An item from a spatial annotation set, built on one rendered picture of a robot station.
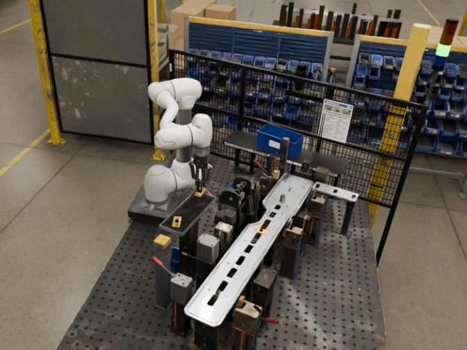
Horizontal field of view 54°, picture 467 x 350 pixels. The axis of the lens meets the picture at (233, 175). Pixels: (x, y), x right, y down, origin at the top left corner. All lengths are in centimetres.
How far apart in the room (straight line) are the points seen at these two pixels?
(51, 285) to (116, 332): 139
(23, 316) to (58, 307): 23
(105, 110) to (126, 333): 313
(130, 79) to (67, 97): 80
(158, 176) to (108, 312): 89
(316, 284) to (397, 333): 105
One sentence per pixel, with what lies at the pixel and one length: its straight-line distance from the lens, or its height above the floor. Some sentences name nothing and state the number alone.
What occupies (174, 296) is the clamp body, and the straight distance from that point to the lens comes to 226.
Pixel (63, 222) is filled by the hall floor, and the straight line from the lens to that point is 436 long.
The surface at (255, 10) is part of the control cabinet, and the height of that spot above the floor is 62.
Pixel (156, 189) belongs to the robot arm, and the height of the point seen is 96.
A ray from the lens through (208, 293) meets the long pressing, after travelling 223.
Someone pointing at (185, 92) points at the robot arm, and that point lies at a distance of 275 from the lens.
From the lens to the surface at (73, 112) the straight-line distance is 535.
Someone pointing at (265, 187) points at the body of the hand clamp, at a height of 99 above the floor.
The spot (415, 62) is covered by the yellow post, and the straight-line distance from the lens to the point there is 308.
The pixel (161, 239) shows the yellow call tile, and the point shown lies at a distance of 226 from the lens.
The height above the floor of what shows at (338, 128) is 126.
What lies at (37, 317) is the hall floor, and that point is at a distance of 361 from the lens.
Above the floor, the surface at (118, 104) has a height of 59.
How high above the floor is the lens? 264
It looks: 32 degrees down
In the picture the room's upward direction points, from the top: 4 degrees clockwise
